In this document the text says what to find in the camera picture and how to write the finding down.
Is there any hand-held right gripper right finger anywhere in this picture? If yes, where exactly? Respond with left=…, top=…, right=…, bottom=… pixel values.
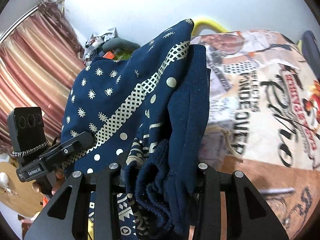
left=192, top=163, right=289, bottom=240

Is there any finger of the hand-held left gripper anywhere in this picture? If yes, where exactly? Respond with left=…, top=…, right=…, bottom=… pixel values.
left=41, top=131, right=95, bottom=165

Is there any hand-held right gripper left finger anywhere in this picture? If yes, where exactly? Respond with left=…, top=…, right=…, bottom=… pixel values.
left=24, top=164, right=128, bottom=240

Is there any navy patterned hoodie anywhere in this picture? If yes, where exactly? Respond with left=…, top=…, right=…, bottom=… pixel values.
left=61, top=18, right=243, bottom=240

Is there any person's left hand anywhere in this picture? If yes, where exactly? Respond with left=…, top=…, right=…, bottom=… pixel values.
left=32, top=169, right=66, bottom=197

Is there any striped brown curtain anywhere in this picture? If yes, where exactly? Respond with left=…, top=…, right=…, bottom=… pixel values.
left=0, top=0, right=85, bottom=155

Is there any printed blanket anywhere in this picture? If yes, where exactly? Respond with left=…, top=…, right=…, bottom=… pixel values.
left=190, top=30, right=320, bottom=240

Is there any grey stuffed cushion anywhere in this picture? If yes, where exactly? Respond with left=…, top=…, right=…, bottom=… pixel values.
left=102, top=37, right=141, bottom=54

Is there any yellow curved tube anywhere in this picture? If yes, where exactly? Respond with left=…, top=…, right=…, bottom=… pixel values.
left=191, top=17, right=229, bottom=37

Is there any grey backpack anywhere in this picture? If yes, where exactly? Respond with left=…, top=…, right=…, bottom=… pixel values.
left=299, top=31, right=318, bottom=58

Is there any black white braided cord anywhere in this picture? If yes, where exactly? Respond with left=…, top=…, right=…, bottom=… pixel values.
left=12, top=141, right=50, bottom=157

